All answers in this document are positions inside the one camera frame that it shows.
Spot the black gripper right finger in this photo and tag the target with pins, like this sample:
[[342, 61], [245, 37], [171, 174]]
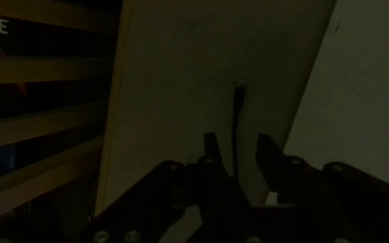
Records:
[[337, 193]]

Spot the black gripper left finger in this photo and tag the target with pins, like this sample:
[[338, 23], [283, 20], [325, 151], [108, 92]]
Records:
[[175, 193]]

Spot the large white table board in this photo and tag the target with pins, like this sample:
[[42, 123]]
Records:
[[364, 89]]

